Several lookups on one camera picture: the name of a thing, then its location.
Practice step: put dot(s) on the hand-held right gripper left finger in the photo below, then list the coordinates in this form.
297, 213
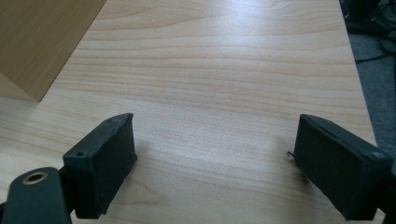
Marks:
100, 165

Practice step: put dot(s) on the brown wooden box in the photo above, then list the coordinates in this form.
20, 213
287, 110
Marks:
40, 43

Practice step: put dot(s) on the dark equipment base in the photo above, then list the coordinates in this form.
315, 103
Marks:
370, 18

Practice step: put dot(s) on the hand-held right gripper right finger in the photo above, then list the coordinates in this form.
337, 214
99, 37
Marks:
336, 168

